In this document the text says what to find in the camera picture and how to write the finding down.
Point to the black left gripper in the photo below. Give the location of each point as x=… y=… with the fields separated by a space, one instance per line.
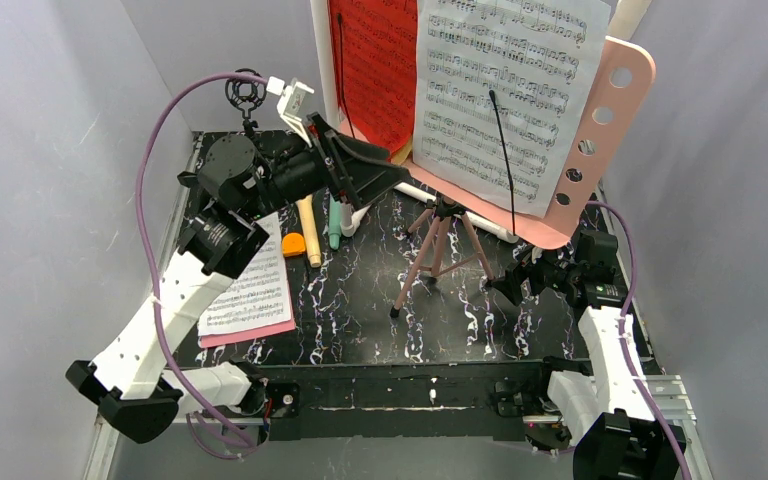
x=330 y=162

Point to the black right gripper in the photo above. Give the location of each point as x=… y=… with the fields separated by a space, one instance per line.
x=533 y=273

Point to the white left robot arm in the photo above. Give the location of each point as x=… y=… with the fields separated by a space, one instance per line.
x=135 y=384

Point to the orange tape measure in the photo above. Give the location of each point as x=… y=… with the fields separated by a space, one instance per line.
x=293 y=244

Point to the yellow sheet music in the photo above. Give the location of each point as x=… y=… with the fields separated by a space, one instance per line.
x=401 y=155

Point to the pink sheet music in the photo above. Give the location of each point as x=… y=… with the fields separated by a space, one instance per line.
x=212 y=341

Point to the white sheet music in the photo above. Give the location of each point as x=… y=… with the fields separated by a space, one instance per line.
x=501 y=88
x=260 y=297

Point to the pink music stand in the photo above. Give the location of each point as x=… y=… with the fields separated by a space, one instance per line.
x=625 y=75

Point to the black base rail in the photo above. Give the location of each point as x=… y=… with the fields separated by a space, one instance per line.
x=468 y=399

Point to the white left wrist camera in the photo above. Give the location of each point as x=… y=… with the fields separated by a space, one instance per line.
x=291 y=96

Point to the white PVC pipe frame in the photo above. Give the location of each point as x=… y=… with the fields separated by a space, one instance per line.
x=352 y=218

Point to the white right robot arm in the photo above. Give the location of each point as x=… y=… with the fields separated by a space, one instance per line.
x=616 y=430

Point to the red folder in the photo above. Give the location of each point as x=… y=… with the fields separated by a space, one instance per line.
x=374 y=48

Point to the black tripod shock mount stand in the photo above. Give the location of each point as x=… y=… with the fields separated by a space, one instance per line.
x=246 y=96

